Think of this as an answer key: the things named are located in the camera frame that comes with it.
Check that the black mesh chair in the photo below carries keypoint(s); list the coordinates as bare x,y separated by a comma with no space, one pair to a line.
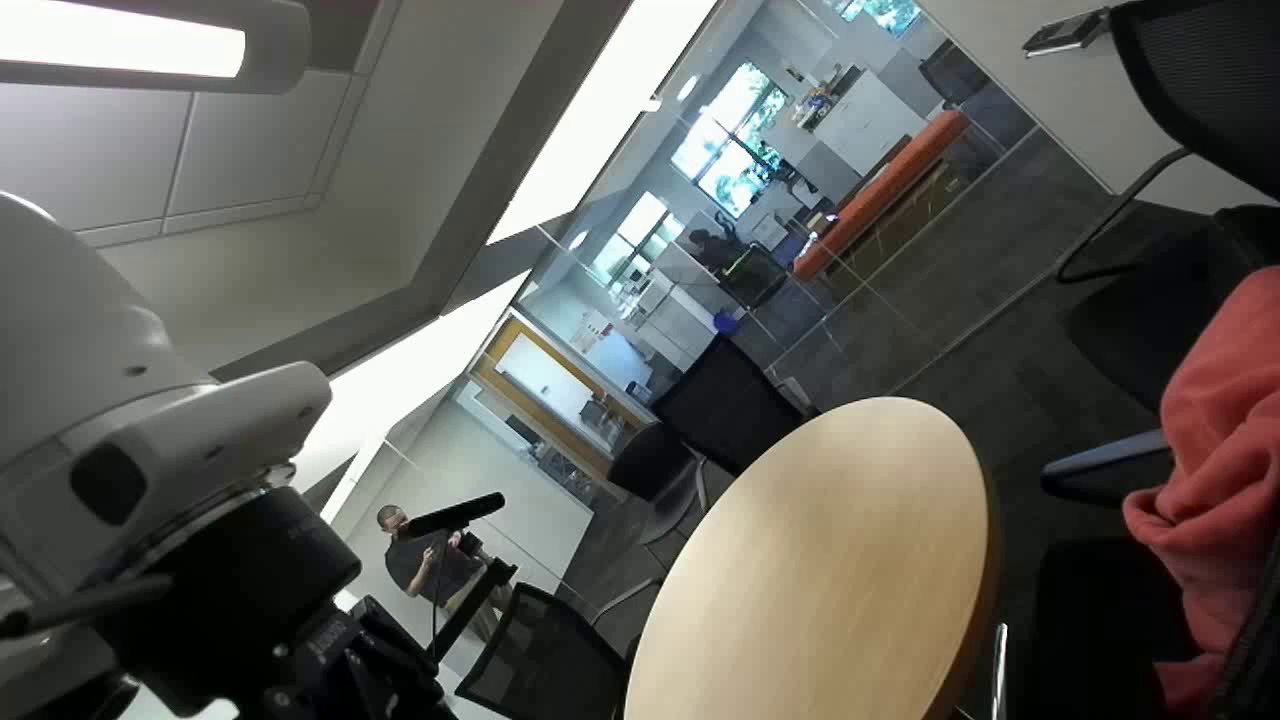
547,660

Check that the grey whiteboard marker tray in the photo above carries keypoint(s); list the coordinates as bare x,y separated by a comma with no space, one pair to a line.
1065,35

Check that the person in dark clothes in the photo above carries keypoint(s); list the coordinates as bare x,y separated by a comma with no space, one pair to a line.
423,560

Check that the rectangular ceiling light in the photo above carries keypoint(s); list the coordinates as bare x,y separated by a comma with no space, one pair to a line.
123,40

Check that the black armchair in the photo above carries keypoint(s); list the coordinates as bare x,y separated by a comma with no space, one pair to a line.
725,403

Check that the wood framed white cabinet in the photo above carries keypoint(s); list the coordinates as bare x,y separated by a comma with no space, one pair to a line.
563,384

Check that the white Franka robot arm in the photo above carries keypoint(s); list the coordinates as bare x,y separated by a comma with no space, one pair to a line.
80,347

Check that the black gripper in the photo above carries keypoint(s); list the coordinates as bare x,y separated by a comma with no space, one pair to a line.
254,587

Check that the black office chair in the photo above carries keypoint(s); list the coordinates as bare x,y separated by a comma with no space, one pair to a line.
1102,625
1206,83

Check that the long orange bench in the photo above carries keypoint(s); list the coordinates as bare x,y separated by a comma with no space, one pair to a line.
883,195

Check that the salmon pink sweatshirt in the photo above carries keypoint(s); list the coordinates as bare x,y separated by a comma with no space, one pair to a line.
1224,443

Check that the black camera stand rod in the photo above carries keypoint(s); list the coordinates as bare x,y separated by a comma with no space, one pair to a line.
483,600

